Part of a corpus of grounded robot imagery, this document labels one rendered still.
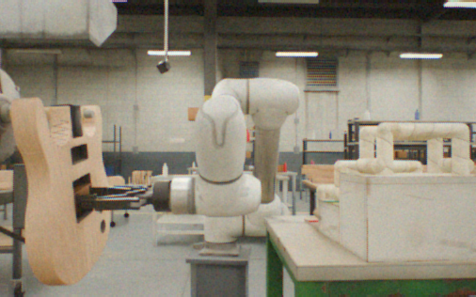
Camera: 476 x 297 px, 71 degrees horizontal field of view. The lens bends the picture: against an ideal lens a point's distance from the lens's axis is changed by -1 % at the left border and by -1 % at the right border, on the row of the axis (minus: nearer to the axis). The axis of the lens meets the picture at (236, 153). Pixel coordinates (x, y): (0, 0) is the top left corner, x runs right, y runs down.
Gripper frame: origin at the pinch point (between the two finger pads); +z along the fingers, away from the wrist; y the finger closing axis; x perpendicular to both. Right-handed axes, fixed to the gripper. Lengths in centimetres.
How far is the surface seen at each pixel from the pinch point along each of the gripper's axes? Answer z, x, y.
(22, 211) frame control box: 29.1, -10.8, 22.5
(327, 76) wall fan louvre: -397, 107, 1138
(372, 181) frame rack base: -62, 6, -14
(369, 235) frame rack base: -61, -4, -16
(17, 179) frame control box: 30.5, -0.9, 24.2
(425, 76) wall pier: -742, 106, 1118
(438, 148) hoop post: -83, 11, -3
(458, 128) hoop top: -82, 16, -10
